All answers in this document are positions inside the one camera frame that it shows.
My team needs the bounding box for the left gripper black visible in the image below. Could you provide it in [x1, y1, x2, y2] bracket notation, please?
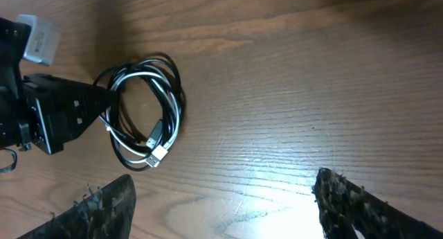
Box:
[23, 74, 118, 154]

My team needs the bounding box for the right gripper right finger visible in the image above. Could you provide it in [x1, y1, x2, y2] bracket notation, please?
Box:
[312, 168, 442, 239]

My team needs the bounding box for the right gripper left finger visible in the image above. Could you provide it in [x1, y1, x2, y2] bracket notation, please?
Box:
[22, 174, 136, 239]

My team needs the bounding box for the white usb cable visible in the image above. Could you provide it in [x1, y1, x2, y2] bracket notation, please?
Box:
[99, 58, 181, 169]

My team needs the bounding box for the black usb cable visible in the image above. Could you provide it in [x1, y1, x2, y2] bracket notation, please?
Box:
[92, 51, 186, 172]

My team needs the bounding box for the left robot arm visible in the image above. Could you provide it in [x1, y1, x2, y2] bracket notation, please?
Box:
[1, 15, 118, 159]

